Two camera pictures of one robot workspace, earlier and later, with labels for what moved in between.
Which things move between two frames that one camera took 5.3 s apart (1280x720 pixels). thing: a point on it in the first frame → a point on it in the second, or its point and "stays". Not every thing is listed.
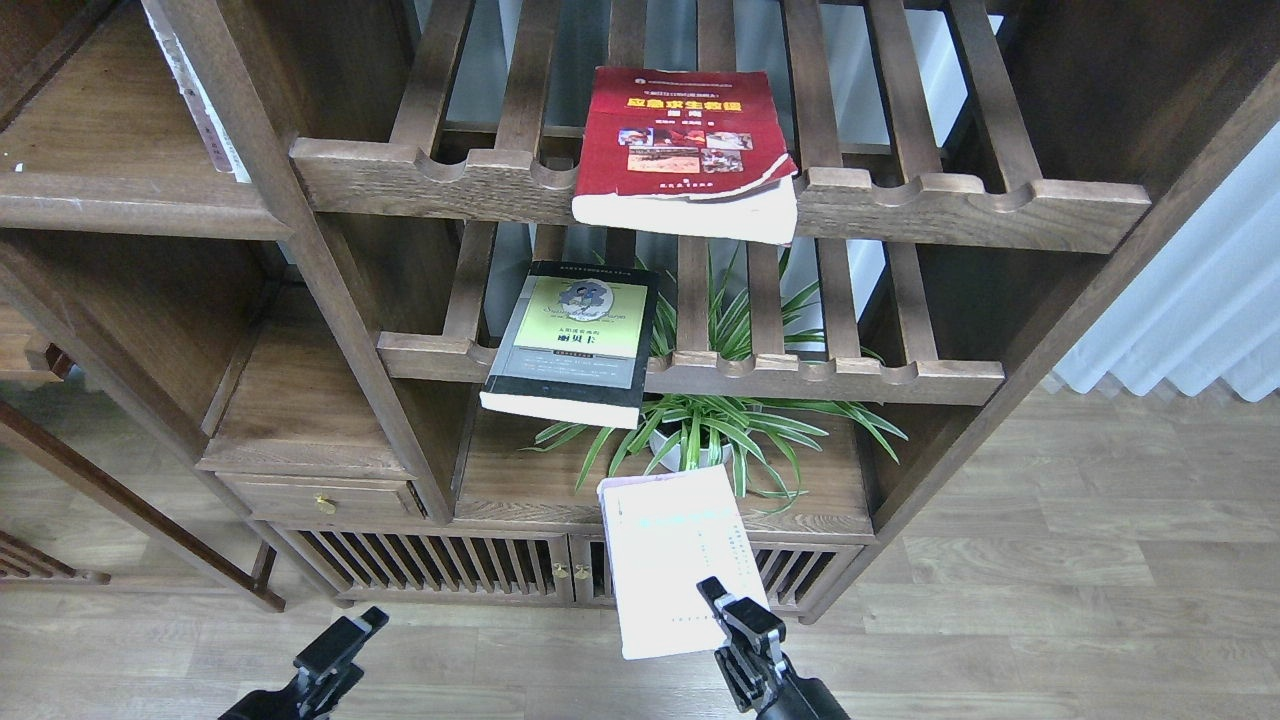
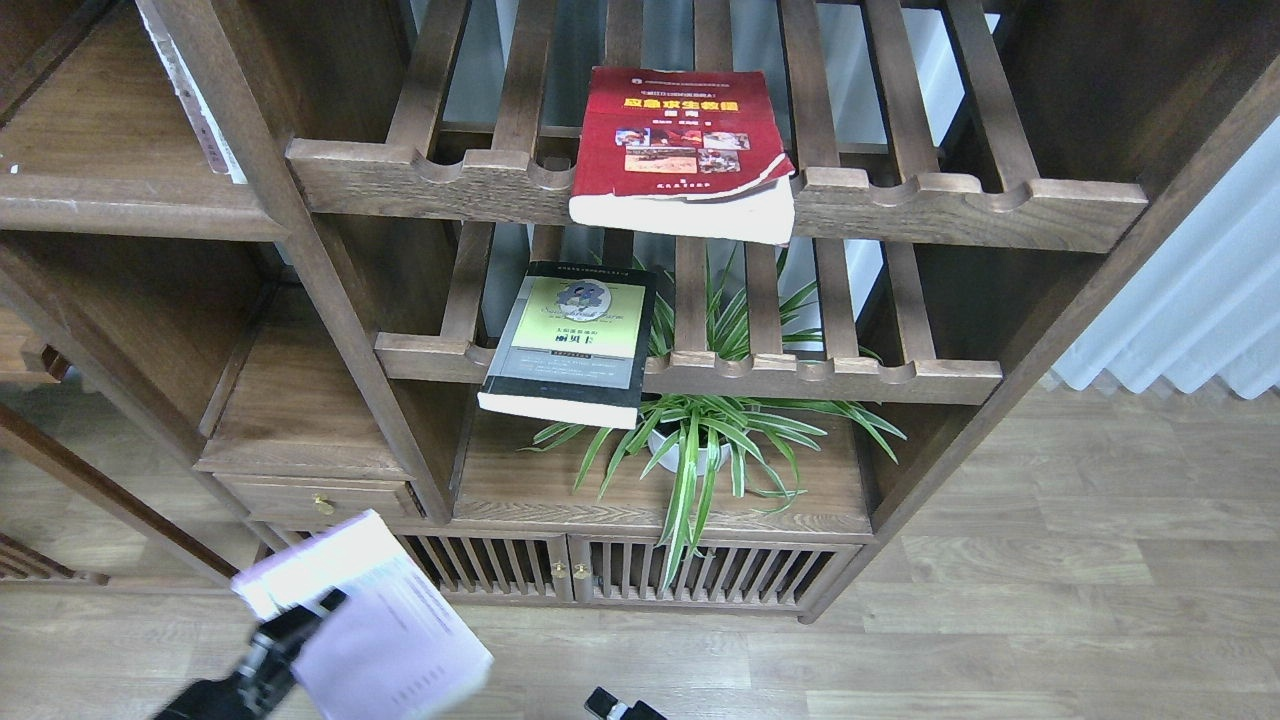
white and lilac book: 669,531 → 392,649
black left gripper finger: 378,620 → 334,599
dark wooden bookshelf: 402,279 stays
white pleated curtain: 1207,305 stays
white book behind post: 220,145 stays
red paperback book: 691,154 stays
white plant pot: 672,458 stays
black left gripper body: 325,676 → 262,681
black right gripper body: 758,675 → 641,711
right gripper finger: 710,590 → 600,701
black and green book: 577,346 stays
